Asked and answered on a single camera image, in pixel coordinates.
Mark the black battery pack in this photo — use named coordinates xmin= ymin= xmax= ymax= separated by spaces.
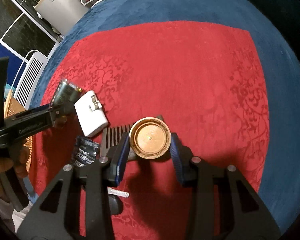
xmin=71 ymin=136 xmax=100 ymax=167

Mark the tan woven plastic basket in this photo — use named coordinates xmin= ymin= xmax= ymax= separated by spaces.
xmin=3 ymin=89 xmax=35 ymax=173

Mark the white panel heater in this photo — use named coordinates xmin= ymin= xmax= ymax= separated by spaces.
xmin=13 ymin=50 xmax=48 ymax=109

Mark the person's left hand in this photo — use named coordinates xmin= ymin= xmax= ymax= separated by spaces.
xmin=0 ymin=139 xmax=30 ymax=203

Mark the blue velvet blanket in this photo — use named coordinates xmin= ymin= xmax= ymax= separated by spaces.
xmin=31 ymin=0 xmax=300 ymax=233

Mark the white cylindrical appliance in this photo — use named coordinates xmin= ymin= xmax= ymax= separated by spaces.
xmin=34 ymin=0 xmax=89 ymax=36

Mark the blue spray bottle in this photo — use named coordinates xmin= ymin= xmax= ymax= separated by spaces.
xmin=50 ymin=79 xmax=83 ymax=106

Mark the dark wooden comb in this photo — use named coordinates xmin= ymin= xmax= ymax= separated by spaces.
xmin=100 ymin=115 xmax=171 ymax=162

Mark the glass jar with gold lid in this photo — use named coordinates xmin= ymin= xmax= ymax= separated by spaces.
xmin=129 ymin=117 xmax=171 ymax=160

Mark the white power adapter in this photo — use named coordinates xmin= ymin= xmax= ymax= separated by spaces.
xmin=74 ymin=90 xmax=109 ymax=138

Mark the red patterned cloth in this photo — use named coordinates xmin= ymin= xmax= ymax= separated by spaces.
xmin=30 ymin=21 xmax=269 ymax=239

